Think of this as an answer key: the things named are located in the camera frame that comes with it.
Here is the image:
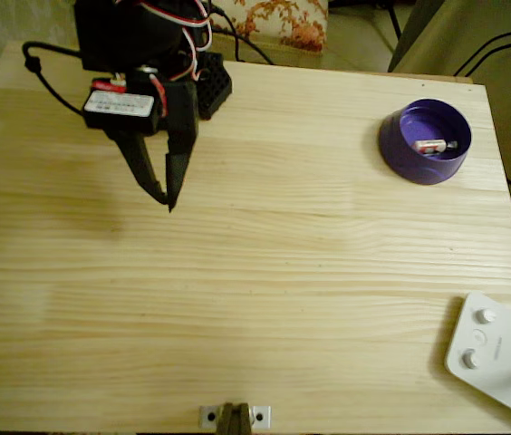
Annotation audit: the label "floral fabric cushion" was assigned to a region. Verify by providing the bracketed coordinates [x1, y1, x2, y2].
[212, 0, 330, 54]

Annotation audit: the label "black camera cable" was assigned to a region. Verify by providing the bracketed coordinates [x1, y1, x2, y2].
[23, 41, 88, 115]

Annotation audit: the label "white lamp base with knobs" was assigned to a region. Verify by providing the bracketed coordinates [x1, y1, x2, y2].
[444, 292, 511, 430]

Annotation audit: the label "silver metal bracket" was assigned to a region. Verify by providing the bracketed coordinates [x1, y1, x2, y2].
[198, 405, 272, 430]

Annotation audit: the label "dark clamp on bracket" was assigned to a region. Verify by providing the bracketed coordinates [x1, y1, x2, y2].
[217, 401, 254, 435]

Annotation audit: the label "black power cable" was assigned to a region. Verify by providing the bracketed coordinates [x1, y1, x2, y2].
[209, 5, 275, 65]

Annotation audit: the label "black camera box, white label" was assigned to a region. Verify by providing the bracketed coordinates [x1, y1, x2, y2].
[82, 89, 163, 136]

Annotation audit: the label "red white servo wires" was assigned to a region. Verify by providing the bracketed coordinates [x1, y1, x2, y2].
[140, 0, 215, 83]

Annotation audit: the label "purple bowl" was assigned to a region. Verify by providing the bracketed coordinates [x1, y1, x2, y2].
[378, 98, 473, 186]

